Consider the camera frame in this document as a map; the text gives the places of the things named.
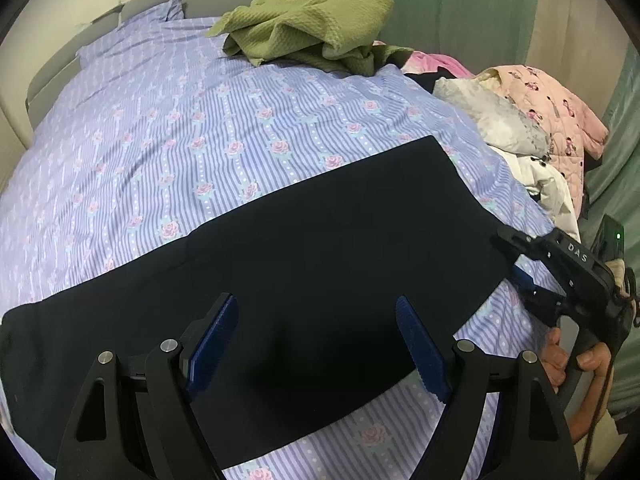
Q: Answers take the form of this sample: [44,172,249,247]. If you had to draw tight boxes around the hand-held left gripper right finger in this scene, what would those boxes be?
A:
[395,295,583,480]

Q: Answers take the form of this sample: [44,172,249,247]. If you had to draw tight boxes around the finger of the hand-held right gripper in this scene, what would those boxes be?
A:
[496,226,554,292]
[525,285,567,328]

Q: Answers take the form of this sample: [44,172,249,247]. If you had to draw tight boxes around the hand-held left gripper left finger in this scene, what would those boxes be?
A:
[54,292,240,480]

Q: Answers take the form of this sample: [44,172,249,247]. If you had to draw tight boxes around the black pants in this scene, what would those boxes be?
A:
[0,135,521,468]

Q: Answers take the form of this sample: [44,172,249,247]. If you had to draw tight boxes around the person's right hand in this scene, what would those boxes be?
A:
[541,329,613,444]

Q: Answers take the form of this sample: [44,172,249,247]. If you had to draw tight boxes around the green curtain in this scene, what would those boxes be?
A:
[582,42,640,261]
[351,0,543,68]

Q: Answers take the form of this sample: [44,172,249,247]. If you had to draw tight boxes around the grey white garment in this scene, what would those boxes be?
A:
[432,76,551,157]

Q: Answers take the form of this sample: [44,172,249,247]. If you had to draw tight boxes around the pink printed quilted jacket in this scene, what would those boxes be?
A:
[477,64,610,221]

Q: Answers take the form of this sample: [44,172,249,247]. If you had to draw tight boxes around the pink cloth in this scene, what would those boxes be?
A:
[402,51,476,80]

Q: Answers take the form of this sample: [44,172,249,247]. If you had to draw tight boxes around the bed with purple floral cover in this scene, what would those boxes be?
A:
[0,15,581,480]

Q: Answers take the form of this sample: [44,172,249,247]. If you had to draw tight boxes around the green knitted garment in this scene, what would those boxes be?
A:
[206,0,416,77]

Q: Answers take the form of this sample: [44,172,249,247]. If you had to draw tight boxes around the purple floral pillow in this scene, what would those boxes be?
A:
[75,0,211,68]

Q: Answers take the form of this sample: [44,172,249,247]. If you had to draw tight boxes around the black cable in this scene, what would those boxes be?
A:
[584,355,617,480]

